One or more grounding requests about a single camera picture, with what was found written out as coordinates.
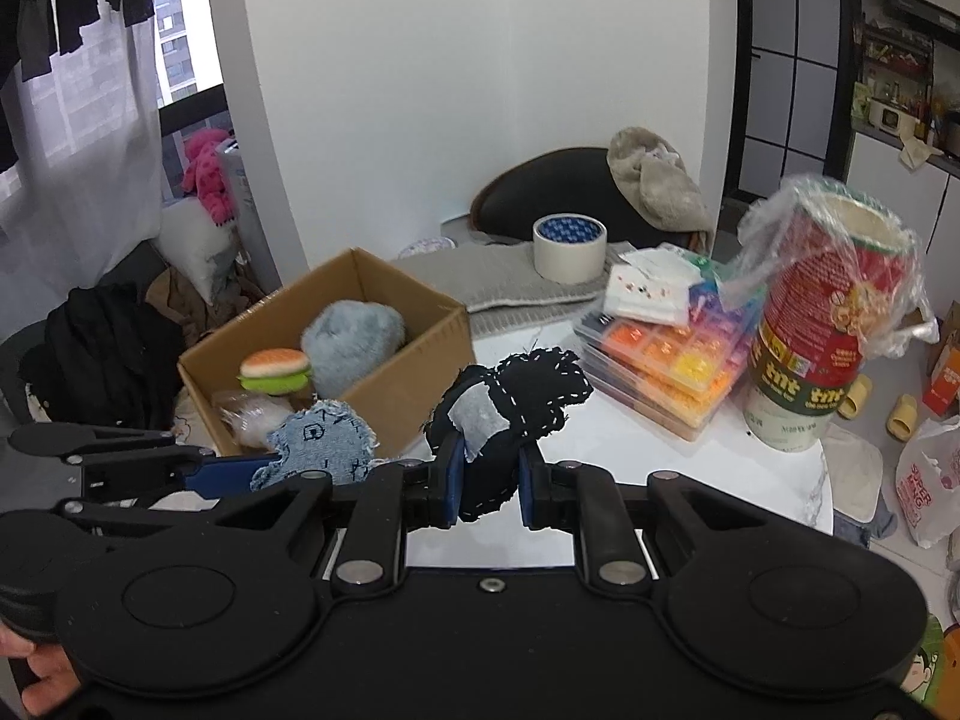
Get grey air purifier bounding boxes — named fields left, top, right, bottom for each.
left=215, top=137, right=281, bottom=293

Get pink plush toy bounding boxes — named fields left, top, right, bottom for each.
left=182, top=128, right=235, bottom=226

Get white masking tape roll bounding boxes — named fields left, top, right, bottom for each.
left=532, top=213, right=607, bottom=284

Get burger plush toy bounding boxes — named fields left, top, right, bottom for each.
left=238, top=348, right=311, bottom=395

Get blue denim fabric piece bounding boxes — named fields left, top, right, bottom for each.
left=249, top=400, right=377, bottom=491

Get clear plastic bag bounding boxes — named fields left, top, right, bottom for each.
left=212, top=390, right=295, bottom=449

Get beige cloth on chair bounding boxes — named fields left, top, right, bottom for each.
left=607, top=127, right=715, bottom=242

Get white rice cooker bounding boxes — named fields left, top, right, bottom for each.
left=869, top=99, right=919, bottom=138

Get yellow slipper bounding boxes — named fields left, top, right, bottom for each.
left=838, top=374, right=874, bottom=419
left=885, top=394, right=918, bottom=442

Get white round tin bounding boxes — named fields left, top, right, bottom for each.
left=398, top=236, right=457, bottom=259

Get left yellow slipper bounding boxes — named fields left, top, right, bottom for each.
left=838, top=374, right=874, bottom=419

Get black stitched fabric pouch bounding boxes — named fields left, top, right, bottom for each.
left=425, top=346, right=592, bottom=525

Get white kitchen cabinet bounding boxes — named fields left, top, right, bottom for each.
left=846, top=132, right=960, bottom=319

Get cartoon character floor mat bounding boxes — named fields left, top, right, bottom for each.
left=901, top=614, right=960, bottom=720

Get grey knitted mat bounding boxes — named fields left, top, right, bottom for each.
left=394, top=242, right=633, bottom=340

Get orange cardboard box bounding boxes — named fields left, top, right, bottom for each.
left=923, top=302, right=960, bottom=418

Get grey fluffy plush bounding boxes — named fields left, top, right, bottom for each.
left=301, top=299, right=405, bottom=400

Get colourful bead organizer boxes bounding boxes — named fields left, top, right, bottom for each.
left=573, top=244, right=765, bottom=442

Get white shopping bag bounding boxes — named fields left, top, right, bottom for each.
left=895, top=416, right=960, bottom=550

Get white card packet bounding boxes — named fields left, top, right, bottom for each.
left=602, top=247, right=703, bottom=327

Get red snack canister in plastic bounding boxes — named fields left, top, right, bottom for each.
left=718, top=174, right=939, bottom=452

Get brown cardboard box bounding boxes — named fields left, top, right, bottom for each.
left=179, top=249, right=475, bottom=457

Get white floor mat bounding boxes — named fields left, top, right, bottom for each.
left=822, top=422, right=884, bottom=523

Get person's left hand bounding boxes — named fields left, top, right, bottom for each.
left=0, top=626, right=80, bottom=718

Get right yellow slipper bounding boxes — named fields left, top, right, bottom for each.
left=885, top=394, right=918, bottom=442

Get black chair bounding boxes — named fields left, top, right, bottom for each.
left=470, top=146, right=692, bottom=249

